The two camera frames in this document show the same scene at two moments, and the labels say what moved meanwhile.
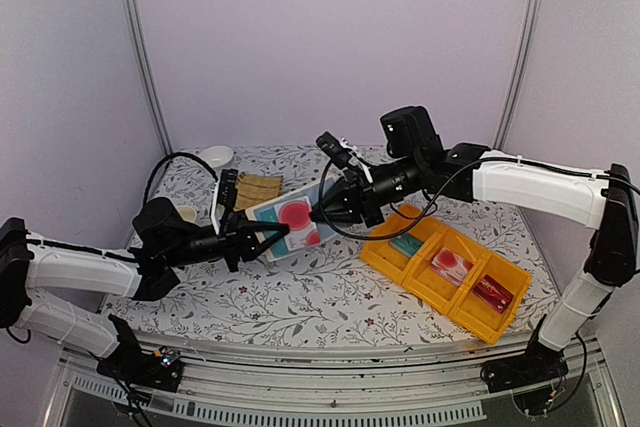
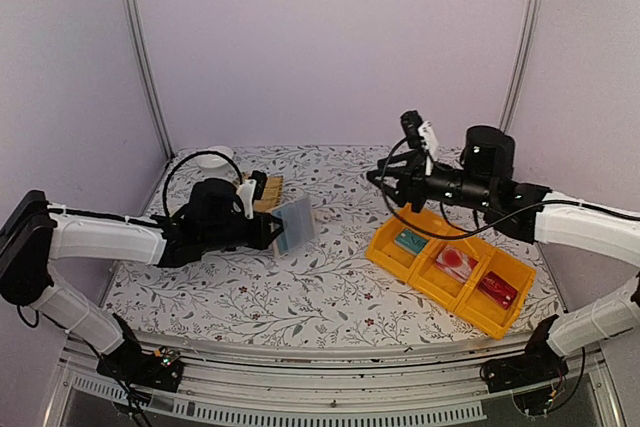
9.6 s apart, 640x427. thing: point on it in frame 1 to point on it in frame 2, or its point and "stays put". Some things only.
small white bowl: x=217 y=156 stays put
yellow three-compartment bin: x=478 y=289 stays put
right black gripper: x=371 y=206 to x=411 y=186
